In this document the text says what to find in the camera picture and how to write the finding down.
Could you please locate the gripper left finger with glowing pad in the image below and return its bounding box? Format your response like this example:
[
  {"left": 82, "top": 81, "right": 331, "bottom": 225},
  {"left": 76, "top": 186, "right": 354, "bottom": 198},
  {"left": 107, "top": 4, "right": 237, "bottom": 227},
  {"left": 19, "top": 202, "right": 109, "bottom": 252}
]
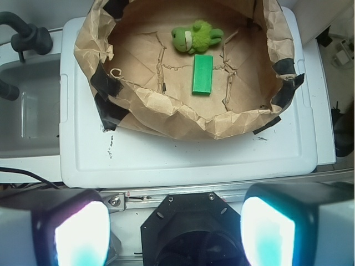
[{"left": 1, "top": 188, "right": 110, "bottom": 265}]

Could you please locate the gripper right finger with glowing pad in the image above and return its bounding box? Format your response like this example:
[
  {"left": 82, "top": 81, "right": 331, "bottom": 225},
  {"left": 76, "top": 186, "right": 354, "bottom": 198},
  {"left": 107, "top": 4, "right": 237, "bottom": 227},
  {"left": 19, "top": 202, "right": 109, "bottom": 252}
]
[{"left": 240, "top": 182, "right": 354, "bottom": 265}]

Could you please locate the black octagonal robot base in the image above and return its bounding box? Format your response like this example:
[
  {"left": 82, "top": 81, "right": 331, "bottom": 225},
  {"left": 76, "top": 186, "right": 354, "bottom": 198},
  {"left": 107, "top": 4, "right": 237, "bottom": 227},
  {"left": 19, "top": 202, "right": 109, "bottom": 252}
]
[{"left": 140, "top": 192, "right": 249, "bottom": 265}]

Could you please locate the white plastic bin lid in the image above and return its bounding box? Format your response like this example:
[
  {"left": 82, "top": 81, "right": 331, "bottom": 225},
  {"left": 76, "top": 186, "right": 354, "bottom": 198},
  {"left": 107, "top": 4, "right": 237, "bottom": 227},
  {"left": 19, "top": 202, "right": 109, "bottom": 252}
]
[{"left": 59, "top": 18, "right": 318, "bottom": 188}]

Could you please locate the black object at right edge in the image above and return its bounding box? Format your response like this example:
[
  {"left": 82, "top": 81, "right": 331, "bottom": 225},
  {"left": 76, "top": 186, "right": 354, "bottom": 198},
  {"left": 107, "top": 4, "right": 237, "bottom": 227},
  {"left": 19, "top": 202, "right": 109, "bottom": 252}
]
[{"left": 331, "top": 100, "right": 354, "bottom": 157}]

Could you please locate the grey sink basin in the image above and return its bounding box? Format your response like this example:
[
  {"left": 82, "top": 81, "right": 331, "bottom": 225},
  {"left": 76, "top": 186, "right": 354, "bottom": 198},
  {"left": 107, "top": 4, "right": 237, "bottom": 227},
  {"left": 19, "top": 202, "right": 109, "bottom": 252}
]
[{"left": 1, "top": 54, "right": 60, "bottom": 158}]

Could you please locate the brown crumpled paper bag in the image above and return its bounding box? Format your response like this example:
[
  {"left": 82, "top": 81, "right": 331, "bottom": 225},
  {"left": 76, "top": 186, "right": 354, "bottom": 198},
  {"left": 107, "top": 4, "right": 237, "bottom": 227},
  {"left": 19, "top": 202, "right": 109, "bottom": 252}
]
[{"left": 74, "top": 1, "right": 305, "bottom": 140}]

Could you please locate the white power adapter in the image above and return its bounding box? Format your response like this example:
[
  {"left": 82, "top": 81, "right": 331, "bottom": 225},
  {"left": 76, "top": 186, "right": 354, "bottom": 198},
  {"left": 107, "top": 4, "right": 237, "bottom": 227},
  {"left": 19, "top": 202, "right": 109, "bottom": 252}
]
[{"left": 333, "top": 39, "right": 354, "bottom": 67}]

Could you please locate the green rectangular block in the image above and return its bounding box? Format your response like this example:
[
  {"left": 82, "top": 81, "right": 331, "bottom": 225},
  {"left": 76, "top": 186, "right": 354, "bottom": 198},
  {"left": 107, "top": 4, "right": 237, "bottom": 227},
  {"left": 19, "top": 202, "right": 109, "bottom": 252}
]
[{"left": 192, "top": 54, "right": 213, "bottom": 95}]

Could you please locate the black faucet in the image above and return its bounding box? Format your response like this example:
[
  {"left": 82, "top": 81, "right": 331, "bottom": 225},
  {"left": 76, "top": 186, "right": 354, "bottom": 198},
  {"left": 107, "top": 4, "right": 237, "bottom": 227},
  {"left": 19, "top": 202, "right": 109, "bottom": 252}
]
[{"left": 1, "top": 11, "right": 53, "bottom": 63}]

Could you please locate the green plush frog toy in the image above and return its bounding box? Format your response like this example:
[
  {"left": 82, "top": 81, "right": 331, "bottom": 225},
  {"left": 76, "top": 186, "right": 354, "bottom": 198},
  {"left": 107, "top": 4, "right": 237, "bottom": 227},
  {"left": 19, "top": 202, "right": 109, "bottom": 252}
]
[{"left": 171, "top": 20, "right": 224, "bottom": 54}]

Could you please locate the aluminium rail with bracket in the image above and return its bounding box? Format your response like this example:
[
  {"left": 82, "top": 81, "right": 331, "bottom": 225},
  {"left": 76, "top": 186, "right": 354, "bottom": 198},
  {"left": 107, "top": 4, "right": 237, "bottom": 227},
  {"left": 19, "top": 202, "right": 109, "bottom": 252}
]
[{"left": 100, "top": 181, "right": 257, "bottom": 213}]

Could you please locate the black cable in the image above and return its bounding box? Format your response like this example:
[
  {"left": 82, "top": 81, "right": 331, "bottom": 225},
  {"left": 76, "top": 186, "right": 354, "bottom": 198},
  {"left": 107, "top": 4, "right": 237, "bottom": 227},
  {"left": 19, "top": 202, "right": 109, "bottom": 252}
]
[{"left": 0, "top": 166, "right": 63, "bottom": 190}]

